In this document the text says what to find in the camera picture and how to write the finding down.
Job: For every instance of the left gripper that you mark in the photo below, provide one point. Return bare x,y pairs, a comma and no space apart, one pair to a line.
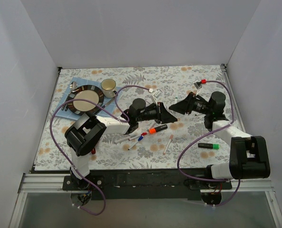
160,113

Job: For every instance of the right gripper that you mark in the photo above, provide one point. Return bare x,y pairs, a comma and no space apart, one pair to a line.
190,102

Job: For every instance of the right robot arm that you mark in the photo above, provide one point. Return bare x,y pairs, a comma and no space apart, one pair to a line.
248,154

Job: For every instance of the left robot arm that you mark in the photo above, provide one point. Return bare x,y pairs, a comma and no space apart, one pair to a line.
85,133

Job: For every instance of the pink capped white pen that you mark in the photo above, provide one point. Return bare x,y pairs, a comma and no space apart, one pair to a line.
167,145

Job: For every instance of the blue capped white pen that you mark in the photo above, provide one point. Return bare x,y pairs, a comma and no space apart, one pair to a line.
136,142

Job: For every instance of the orange capped black highlighter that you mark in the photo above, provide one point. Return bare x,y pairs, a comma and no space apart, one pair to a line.
157,129

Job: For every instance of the green capped black highlighter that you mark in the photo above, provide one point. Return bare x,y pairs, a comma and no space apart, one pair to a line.
209,146

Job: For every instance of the blue tiled placemat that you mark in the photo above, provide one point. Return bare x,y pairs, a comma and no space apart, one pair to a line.
71,116

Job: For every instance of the cream enamel mug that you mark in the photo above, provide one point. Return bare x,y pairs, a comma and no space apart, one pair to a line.
108,87

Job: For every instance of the black rimmed dinner plate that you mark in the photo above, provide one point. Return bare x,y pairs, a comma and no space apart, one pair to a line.
85,98

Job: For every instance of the steel spoon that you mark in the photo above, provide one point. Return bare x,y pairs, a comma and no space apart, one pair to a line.
72,87

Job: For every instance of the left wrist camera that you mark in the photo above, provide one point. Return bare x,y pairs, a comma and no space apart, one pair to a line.
156,95

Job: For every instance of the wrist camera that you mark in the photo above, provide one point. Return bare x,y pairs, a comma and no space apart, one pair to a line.
156,95
198,86

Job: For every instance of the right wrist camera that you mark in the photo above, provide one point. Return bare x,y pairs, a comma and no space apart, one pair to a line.
198,86

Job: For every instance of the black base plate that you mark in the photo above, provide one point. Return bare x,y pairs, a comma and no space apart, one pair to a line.
141,184

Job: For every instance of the aluminium frame rail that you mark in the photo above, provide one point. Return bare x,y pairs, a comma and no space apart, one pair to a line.
143,199

